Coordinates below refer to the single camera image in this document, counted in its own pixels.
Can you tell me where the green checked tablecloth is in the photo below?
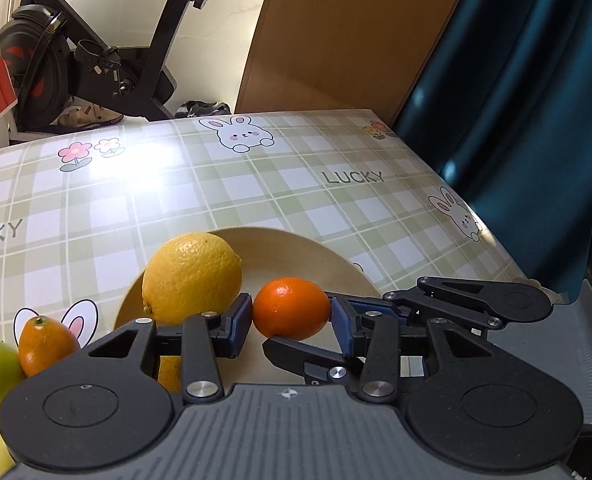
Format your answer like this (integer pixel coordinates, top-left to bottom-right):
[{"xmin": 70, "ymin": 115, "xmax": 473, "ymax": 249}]
[{"xmin": 0, "ymin": 109, "xmax": 572, "ymax": 480}]

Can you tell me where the dark crumpled bundle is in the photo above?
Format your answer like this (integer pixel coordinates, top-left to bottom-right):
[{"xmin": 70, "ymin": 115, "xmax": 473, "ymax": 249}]
[{"xmin": 175, "ymin": 101, "xmax": 233, "ymax": 120}]

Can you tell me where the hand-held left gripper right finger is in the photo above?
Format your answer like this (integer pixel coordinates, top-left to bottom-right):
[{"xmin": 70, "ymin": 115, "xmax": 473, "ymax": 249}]
[{"xmin": 331, "ymin": 297, "xmax": 517, "ymax": 403}]

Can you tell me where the beige round plate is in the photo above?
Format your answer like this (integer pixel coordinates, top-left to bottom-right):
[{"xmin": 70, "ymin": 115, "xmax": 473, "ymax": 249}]
[{"xmin": 112, "ymin": 226, "xmax": 384, "ymax": 396}]

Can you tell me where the black exercise bike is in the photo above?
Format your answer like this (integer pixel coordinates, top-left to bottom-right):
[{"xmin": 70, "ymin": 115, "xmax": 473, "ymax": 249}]
[{"xmin": 0, "ymin": 0, "xmax": 267, "ymax": 133}]

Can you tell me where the teal curtain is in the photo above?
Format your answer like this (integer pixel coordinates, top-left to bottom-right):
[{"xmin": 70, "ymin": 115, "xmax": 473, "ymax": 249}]
[{"xmin": 393, "ymin": 0, "xmax": 592, "ymax": 296}]

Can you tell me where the wooden panel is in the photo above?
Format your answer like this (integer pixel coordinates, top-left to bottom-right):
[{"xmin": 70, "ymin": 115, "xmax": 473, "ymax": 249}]
[{"xmin": 233, "ymin": 0, "xmax": 482, "ymax": 123}]

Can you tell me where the beige sandal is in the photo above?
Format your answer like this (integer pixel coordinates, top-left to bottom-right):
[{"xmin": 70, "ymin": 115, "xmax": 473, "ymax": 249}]
[
  {"xmin": 90, "ymin": 102, "xmax": 125, "ymax": 126},
  {"xmin": 57, "ymin": 104, "xmax": 94, "ymax": 128}
]

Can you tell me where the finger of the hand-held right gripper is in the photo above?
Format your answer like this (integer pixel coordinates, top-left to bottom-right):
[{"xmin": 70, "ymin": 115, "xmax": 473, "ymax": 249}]
[
  {"xmin": 326, "ymin": 275, "xmax": 504, "ymax": 333},
  {"xmin": 262, "ymin": 336, "xmax": 372, "ymax": 387}
]

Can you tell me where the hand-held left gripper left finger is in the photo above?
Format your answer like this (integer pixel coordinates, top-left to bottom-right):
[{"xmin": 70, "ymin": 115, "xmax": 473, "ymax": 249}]
[{"xmin": 83, "ymin": 294, "xmax": 254, "ymax": 403}]

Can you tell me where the orange tangerine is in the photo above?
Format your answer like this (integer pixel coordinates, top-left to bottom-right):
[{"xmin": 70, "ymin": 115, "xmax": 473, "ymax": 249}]
[
  {"xmin": 252, "ymin": 277, "xmax": 332, "ymax": 341},
  {"xmin": 17, "ymin": 315, "xmax": 80, "ymax": 378}
]

